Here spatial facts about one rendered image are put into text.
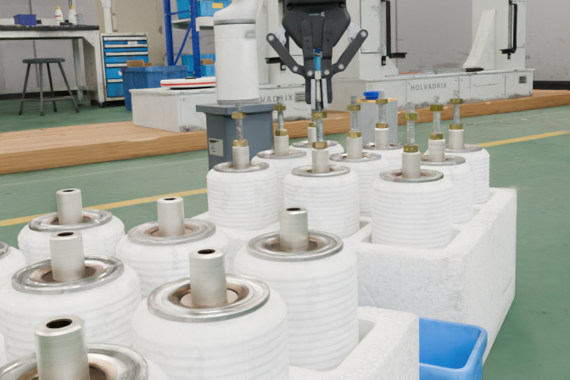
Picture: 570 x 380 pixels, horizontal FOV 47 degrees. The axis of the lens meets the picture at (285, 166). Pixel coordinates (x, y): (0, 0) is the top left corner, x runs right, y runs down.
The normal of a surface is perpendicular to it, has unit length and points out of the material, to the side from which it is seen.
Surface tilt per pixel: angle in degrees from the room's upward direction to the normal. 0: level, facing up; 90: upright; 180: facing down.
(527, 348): 0
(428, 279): 90
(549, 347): 0
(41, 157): 90
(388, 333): 0
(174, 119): 90
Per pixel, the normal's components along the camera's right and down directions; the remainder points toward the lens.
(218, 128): -0.80, 0.15
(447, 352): -0.45, 0.13
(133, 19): 0.57, 0.11
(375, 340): -0.04, -0.99
